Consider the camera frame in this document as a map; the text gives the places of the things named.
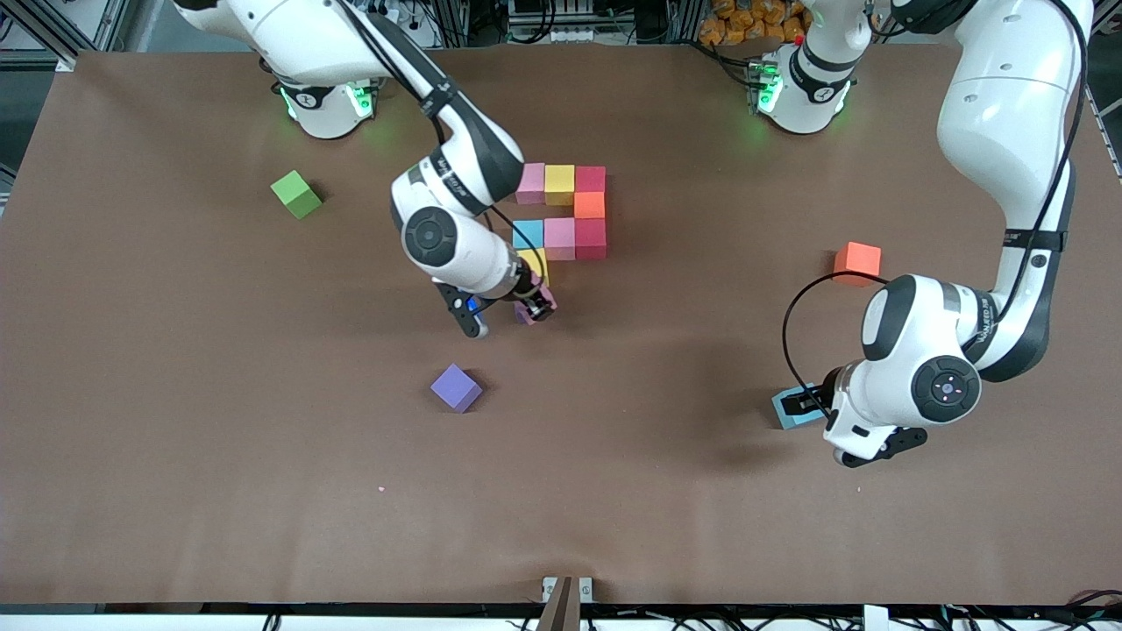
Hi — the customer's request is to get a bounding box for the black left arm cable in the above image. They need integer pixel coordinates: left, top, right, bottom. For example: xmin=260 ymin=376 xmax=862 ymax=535
xmin=782 ymin=272 xmax=891 ymax=415

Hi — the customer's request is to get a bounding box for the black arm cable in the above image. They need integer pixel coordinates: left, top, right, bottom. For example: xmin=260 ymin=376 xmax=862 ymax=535
xmin=782 ymin=272 xmax=891 ymax=415
xmin=491 ymin=206 xmax=529 ymax=266

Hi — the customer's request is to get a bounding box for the green foam cube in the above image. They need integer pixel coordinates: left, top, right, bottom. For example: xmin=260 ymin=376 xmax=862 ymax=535
xmin=270 ymin=170 xmax=323 ymax=220

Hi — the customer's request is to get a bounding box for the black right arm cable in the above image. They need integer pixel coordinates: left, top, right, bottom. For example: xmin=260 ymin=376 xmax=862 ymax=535
xmin=491 ymin=206 xmax=529 ymax=266

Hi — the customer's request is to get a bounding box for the bag of orange items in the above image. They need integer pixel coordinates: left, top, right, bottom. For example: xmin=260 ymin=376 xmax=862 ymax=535
xmin=699 ymin=0 xmax=812 ymax=46

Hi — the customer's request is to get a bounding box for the metal clamp bracket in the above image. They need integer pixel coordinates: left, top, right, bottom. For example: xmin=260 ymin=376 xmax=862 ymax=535
xmin=541 ymin=575 xmax=594 ymax=631

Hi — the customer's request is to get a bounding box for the aluminium frame profile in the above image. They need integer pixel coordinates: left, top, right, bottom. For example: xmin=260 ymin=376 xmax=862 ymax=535
xmin=0 ymin=0 xmax=132 ymax=71
xmin=1049 ymin=0 xmax=1122 ymax=64

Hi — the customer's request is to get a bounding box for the black cable bundle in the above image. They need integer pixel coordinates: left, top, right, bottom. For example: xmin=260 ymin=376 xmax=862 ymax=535
xmin=938 ymin=589 xmax=1122 ymax=631

